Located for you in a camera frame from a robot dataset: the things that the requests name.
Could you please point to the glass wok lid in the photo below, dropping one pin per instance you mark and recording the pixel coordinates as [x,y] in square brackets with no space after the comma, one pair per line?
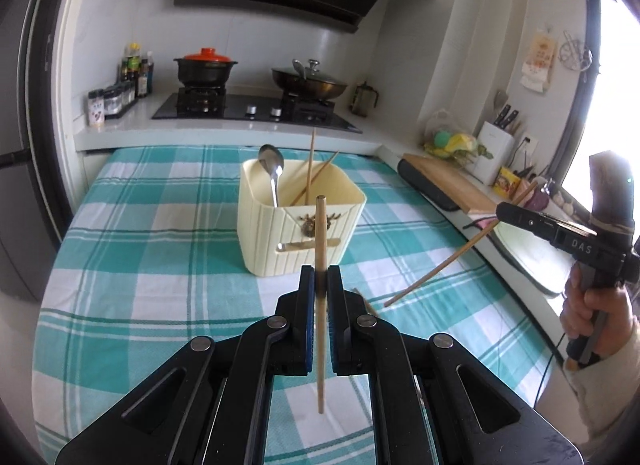
[312,72]

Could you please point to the pale green cutting board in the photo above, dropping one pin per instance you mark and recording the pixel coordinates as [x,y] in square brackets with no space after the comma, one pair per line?
[530,260]

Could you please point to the white knife block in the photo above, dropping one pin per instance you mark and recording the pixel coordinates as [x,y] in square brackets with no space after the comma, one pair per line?
[492,150]

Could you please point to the dark metal wok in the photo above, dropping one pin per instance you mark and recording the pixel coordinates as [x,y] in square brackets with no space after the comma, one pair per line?
[315,87]

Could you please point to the dark sauce bottle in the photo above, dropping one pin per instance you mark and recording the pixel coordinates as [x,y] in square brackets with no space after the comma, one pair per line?
[145,77]

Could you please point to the person's right hand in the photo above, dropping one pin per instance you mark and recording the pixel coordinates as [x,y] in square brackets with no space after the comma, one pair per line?
[617,317]

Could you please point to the brown wooden chopstick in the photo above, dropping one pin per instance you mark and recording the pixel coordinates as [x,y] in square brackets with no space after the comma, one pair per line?
[317,175]
[321,245]
[440,265]
[311,160]

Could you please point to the glass french press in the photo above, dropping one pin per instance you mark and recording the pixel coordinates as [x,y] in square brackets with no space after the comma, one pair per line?
[364,100]

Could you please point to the wooden cutting board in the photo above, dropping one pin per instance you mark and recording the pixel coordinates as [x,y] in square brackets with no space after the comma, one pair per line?
[450,180]

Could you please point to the teal checked tablecloth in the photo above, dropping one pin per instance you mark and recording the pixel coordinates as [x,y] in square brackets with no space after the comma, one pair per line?
[150,295]

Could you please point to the white power outlet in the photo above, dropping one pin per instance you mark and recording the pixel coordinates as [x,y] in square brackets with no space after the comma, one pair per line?
[528,144]

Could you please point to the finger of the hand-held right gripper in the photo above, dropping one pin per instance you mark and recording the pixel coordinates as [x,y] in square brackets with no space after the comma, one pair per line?
[530,220]

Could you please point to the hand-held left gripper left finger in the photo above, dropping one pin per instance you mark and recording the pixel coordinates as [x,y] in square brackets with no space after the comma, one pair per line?
[295,315]

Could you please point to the plastic bag with produce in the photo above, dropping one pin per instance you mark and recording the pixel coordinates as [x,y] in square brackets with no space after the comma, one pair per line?
[452,142]

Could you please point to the silver metal spoon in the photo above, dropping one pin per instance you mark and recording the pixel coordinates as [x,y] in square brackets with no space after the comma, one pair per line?
[271,160]

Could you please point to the white label spice jar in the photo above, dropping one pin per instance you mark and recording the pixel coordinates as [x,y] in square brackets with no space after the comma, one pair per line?
[96,110]

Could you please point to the grey refrigerator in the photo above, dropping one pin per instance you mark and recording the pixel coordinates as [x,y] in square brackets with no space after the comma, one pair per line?
[20,195]

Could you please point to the yellow cap sauce bottle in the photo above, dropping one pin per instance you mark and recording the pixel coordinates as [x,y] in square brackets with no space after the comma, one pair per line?
[131,62]

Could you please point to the black clay pot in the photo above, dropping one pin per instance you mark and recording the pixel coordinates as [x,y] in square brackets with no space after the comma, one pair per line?
[205,72]

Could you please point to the yellow packet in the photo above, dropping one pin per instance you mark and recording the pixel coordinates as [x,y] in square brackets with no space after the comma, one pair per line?
[507,181]

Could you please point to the person's right forearm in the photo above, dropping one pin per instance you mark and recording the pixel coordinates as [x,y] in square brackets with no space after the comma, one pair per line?
[610,395]

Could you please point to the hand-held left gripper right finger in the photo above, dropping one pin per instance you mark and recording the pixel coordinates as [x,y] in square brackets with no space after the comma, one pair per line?
[347,315]

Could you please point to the window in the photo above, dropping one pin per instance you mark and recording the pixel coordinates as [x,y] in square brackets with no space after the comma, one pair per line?
[615,95]

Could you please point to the cream plastic utensil holder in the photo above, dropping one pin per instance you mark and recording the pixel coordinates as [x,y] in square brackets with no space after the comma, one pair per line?
[270,245]

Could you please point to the red pot lid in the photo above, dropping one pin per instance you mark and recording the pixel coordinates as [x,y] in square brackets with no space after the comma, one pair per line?
[206,55]

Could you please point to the black rack of spice jars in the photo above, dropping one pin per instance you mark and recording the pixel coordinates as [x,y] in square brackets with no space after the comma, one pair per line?
[120,100]

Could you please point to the pink cloth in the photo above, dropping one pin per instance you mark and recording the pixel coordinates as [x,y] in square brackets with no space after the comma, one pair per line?
[481,221]

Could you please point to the wall calendar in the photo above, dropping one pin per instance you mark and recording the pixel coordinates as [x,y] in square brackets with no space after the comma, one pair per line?
[540,60]

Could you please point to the purple soap dispenser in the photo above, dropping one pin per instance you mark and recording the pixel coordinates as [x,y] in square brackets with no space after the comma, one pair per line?
[541,197]

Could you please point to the black gas stove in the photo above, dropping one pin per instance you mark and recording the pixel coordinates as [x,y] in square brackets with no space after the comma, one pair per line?
[250,112]

